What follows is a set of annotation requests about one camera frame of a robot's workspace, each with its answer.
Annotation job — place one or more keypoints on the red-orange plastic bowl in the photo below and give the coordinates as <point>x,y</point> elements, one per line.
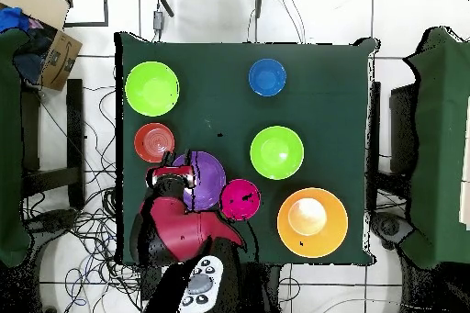
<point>152,140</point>

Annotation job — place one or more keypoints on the pink plastic bowl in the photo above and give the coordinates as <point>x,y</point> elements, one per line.
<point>240,199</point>

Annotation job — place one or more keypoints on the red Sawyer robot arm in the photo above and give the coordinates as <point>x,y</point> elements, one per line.
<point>176,225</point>

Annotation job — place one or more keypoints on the purple plastic bowl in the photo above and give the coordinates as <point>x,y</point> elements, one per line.
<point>209,181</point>

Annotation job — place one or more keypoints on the green plastic bowl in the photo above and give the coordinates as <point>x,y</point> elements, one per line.
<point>277,153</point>
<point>152,89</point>

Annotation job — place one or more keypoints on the blue plastic bowl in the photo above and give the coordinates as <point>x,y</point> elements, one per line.
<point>267,77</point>

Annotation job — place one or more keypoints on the large orange plastic bowl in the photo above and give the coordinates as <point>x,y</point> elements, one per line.
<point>312,223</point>

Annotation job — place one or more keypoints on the brown cardboard box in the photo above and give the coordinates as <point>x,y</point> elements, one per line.
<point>60,59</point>

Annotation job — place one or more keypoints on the dark green tablecloth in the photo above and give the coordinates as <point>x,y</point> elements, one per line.
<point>330,107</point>

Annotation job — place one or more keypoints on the black tripod leg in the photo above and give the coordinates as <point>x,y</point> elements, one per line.
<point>259,1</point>
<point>163,1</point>

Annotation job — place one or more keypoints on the green cloth covered table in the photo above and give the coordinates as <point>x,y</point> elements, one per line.
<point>9,144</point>
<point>440,144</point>

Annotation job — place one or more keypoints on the blue cloth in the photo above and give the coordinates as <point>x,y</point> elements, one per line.
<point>13,19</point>

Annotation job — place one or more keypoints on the black stool frame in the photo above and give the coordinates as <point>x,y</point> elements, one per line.
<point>76,125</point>
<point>404,129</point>

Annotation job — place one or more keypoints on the black pedestal foot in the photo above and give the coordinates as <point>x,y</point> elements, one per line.
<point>55,219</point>
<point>391,226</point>

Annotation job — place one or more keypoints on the black metal frame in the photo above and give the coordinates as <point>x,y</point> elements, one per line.
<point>106,4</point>

